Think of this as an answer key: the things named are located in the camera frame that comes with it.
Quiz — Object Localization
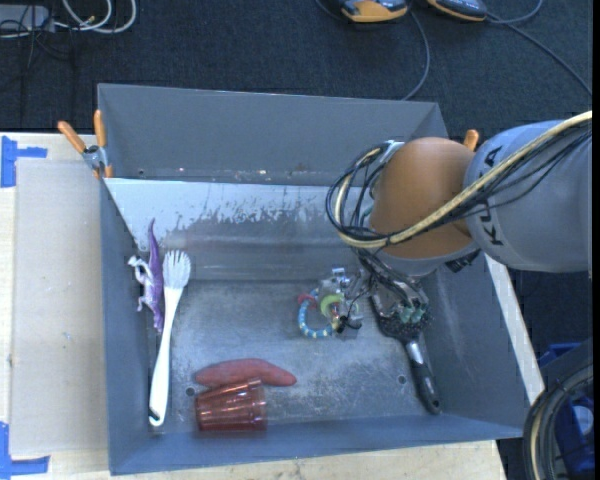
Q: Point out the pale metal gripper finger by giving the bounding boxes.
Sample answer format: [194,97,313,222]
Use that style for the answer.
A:
[330,293,364,332]
[318,266,354,295]

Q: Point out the grey metal bin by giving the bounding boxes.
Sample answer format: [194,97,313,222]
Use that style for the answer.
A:
[95,82,547,477]

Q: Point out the black hairbrush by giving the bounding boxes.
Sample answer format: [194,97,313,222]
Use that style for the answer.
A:
[368,291,444,417]

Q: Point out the red-brown sweet potato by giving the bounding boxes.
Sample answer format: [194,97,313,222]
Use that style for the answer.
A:
[194,357,299,389]

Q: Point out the red clear plastic cup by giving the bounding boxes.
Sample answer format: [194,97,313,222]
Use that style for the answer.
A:
[193,378,270,433]

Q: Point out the white dish brush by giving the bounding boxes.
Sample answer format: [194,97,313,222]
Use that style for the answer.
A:
[147,248,193,428]

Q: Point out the purple toy dinosaur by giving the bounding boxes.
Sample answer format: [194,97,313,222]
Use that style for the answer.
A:
[126,217,167,334]

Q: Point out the pale flat board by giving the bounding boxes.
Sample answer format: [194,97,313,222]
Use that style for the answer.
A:
[8,159,112,458]

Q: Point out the blue and yellow toy ring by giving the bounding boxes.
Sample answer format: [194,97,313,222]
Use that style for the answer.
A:
[297,289,362,340]

